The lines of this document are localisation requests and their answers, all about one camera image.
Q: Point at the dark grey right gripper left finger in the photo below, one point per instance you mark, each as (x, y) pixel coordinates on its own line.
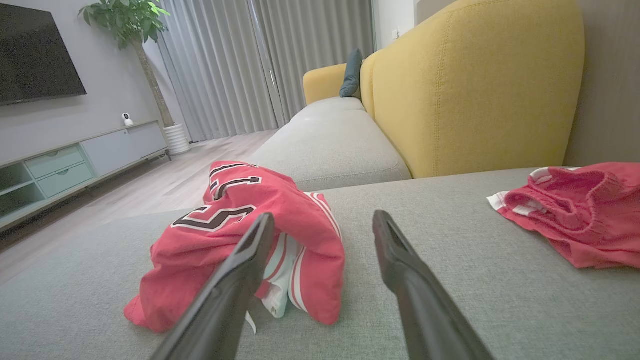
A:
(220, 300)

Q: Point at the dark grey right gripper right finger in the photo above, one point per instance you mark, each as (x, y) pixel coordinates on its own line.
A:
(425, 310)

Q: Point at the red Bulls 23 jersey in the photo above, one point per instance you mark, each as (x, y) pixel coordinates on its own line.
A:
(200, 250)

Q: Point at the red shorts with white stripes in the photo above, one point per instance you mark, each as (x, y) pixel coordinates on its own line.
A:
(590, 225)

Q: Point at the yellow and grey sofa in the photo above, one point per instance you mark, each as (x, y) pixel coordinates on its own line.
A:
(475, 300)

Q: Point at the white ribbed plant pot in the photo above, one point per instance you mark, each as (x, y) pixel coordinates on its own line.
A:
(177, 139)

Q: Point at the grey sofa seat cushion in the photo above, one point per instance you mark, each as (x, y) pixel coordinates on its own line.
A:
(330, 145)

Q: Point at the grey mint television cabinet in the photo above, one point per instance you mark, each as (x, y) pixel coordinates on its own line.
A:
(75, 160)

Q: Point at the yellow sofa backrest cushion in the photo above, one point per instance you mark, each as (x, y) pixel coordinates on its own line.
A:
(475, 90)
(366, 85)

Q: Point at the grey pleated curtain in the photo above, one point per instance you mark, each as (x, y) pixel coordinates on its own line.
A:
(240, 65)

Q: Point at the yellow sofa armrest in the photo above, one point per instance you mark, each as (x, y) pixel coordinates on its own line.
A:
(322, 82)

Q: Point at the teal throw pillow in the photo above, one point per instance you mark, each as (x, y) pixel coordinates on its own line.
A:
(352, 72)

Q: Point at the green potted tree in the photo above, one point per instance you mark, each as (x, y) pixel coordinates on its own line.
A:
(127, 25)

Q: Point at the black flat screen television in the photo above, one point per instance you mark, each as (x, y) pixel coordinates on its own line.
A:
(35, 55)

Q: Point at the small white security camera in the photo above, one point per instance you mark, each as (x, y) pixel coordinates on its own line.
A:
(127, 120)

